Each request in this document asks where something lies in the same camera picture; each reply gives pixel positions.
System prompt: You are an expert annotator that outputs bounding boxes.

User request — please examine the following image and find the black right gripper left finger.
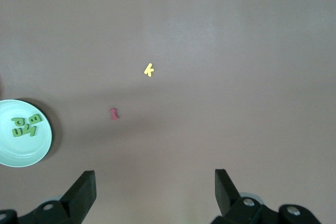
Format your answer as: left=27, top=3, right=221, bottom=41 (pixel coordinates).
left=0, top=170, right=96, bottom=224

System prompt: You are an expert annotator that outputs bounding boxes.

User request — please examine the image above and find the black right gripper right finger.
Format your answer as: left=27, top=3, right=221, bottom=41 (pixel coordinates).
left=212, top=168, right=322, bottom=224

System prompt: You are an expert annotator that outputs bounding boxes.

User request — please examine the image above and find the green foam letter N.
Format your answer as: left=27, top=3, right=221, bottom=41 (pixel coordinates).
left=23, top=125, right=37, bottom=137

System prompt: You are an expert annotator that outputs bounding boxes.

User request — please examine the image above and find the green plate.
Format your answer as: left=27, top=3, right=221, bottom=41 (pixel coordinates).
left=0, top=99, right=53, bottom=168

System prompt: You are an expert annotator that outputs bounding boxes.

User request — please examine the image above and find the matte table cover sheet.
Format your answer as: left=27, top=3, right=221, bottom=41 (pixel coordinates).
left=0, top=0, right=336, bottom=224

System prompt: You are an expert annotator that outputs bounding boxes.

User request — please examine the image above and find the yellow foam letter K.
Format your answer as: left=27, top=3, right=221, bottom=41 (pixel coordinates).
left=143, top=62, right=155, bottom=78

